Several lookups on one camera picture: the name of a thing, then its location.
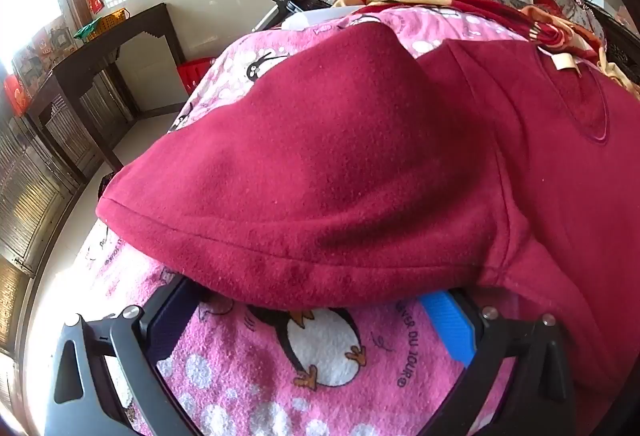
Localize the red plastic basket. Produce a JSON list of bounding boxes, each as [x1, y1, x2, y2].
[[177, 57, 218, 94]]

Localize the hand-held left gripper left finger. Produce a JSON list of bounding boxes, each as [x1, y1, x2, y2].
[[44, 273, 202, 436]]

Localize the pink penguin print blanket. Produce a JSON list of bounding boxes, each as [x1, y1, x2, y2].
[[82, 9, 531, 436]]

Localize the red orange patterned blanket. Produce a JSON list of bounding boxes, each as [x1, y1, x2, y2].
[[332, 0, 640, 97]]

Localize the dark wooden headboard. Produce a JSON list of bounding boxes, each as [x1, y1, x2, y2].
[[580, 0, 640, 82]]

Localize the yellow plastic crate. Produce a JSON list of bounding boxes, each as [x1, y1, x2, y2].
[[92, 8, 132, 34]]

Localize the dark wooden table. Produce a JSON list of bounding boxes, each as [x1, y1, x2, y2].
[[25, 2, 183, 172]]

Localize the wooden lattice cabinet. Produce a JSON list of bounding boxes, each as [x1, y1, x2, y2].
[[0, 66, 141, 352]]

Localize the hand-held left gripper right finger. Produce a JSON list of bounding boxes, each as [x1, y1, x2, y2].
[[420, 289, 577, 436]]

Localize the printed gift boxes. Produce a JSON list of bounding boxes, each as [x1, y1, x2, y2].
[[12, 14, 78, 82]]

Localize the maroon shirt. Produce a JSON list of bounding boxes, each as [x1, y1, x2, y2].
[[95, 24, 640, 436]]

